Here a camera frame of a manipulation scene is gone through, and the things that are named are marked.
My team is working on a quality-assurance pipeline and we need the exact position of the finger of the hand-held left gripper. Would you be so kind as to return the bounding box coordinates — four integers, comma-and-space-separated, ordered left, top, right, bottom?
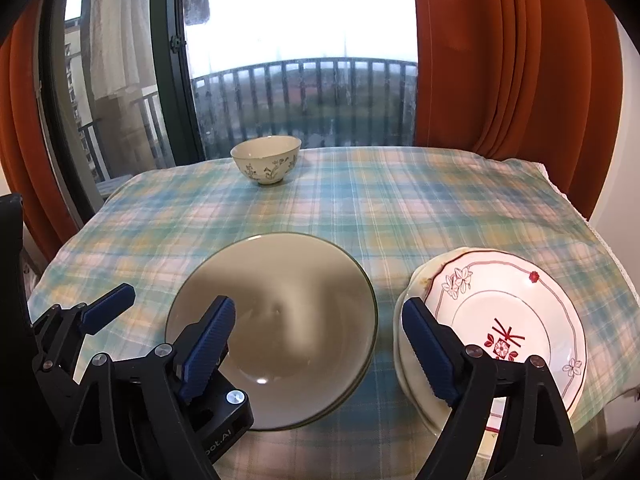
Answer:
31, 283, 137, 411

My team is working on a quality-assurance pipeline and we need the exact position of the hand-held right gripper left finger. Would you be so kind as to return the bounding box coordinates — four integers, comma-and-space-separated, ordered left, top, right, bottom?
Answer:
67, 296, 236, 480

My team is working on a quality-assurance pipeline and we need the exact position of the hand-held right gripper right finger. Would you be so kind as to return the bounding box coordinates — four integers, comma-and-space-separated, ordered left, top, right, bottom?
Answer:
402, 297, 583, 480

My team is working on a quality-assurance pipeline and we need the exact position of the cream floral bowl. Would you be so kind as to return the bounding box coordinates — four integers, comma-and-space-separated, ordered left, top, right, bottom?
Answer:
230, 135, 302, 187
165, 232, 379, 432

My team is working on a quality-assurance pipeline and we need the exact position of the white plate with red pattern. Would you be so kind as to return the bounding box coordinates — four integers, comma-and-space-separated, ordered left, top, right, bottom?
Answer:
422, 250, 588, 417

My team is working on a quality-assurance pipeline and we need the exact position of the plaid tablecloth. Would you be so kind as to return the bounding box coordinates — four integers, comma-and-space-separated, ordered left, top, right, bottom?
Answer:
27, 146, 640, 480

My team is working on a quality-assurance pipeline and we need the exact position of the orange curtain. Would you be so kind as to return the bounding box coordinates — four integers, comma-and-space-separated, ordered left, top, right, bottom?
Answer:
410, 0, 628, 221
0, 7, 81, 263

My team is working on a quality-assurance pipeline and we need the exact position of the balcony railing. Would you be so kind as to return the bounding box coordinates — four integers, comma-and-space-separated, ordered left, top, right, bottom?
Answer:
191, 57, 419, 153

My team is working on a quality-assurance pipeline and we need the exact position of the white hanging sheet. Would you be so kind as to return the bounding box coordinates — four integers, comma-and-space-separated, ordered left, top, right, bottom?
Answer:
89, 0, 148, 102

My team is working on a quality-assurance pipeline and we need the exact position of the dark green window frame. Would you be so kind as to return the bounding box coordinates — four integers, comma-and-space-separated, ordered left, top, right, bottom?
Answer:
149, 0, 207, 167

